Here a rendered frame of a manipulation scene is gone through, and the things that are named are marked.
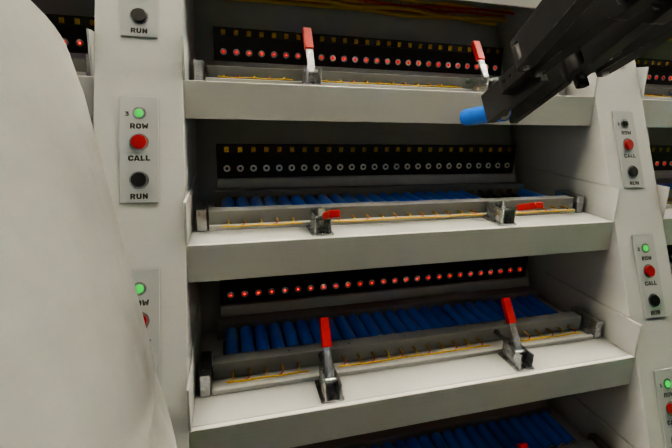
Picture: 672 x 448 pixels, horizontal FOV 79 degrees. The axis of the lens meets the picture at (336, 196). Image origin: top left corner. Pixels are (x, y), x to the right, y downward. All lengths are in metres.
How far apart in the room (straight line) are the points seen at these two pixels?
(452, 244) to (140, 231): 0.38
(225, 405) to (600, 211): 0.60
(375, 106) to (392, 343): 0.33
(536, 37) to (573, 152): 0.47
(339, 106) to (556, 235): 0.36
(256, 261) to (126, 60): 0.28
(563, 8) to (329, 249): 0.34
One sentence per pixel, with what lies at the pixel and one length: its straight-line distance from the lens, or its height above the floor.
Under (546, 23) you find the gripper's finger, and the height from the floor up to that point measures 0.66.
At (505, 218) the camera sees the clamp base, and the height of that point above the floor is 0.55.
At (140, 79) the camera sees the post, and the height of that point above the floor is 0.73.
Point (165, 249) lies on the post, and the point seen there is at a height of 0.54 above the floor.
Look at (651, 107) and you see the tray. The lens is 0.86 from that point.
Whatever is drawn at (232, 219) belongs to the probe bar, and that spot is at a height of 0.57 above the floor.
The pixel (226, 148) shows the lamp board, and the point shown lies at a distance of 0.65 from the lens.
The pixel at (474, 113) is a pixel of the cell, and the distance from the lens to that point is 0.45.
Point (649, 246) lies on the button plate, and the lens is 0.78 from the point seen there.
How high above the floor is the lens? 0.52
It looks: 8 degrees up
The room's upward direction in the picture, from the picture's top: 4 degrees counter-clockwise
